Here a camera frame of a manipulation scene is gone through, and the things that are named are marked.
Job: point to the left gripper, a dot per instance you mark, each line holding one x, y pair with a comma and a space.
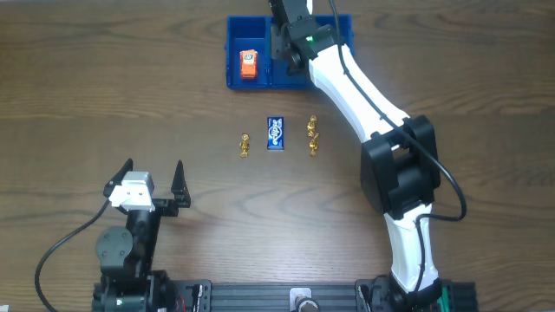
165, 207

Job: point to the gold candy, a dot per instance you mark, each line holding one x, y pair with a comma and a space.
311, 127
313, 145
245, 146

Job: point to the blue candy pack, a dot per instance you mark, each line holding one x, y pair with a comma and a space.
275, 133

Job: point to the orange candy box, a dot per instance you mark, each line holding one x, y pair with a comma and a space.
248, 63

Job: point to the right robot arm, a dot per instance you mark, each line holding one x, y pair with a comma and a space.
347, 86

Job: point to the blue tray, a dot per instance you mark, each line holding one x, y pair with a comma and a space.
247, 34

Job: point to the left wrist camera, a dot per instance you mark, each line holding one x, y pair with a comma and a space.
132, 190

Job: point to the mounting rail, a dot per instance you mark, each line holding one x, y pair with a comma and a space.
260, 297

